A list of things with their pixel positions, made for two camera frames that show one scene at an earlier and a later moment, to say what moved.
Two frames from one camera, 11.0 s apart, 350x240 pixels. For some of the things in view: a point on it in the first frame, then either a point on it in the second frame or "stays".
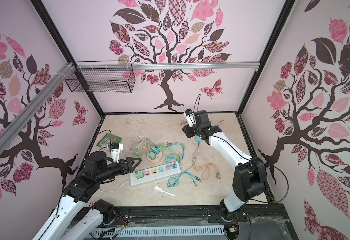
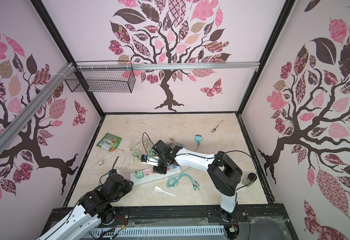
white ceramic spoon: [160, 189] stays
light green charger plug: [139, 174] stays
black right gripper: [187, 129] to [163, 171]
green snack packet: [105, 141] stays
